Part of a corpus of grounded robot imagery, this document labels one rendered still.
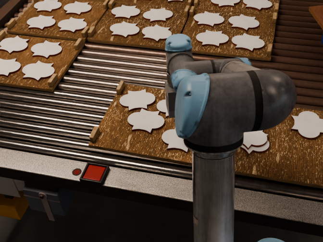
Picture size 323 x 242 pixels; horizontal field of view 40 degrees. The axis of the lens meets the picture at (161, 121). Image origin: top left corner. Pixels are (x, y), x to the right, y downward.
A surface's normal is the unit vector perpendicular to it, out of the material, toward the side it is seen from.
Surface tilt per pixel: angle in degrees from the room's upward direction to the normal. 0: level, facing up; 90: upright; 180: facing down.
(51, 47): 0
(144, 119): 0
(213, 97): 35
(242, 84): 15
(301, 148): 0
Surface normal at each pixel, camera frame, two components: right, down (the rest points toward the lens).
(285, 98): 0.63, -0.01
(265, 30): -0.05, -0.73
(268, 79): 0.16, -0.58
